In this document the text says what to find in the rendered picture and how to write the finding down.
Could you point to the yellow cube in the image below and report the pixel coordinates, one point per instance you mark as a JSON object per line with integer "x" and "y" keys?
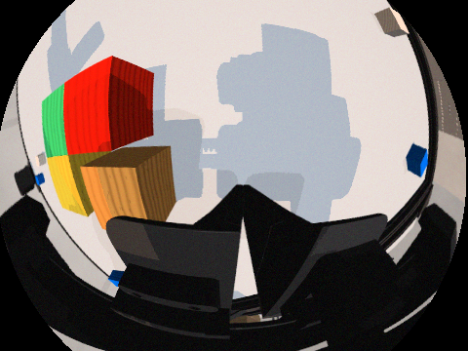
{"x": 69, "y": 183}

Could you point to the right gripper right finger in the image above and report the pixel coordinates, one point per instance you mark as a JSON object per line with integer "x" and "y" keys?
{"x": 284, "y": 246}

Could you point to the red cube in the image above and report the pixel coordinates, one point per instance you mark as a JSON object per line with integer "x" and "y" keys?
{"x": 107, "y": 106}

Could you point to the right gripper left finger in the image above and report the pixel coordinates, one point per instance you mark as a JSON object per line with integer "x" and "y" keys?
{"x": 186, "y": 249}

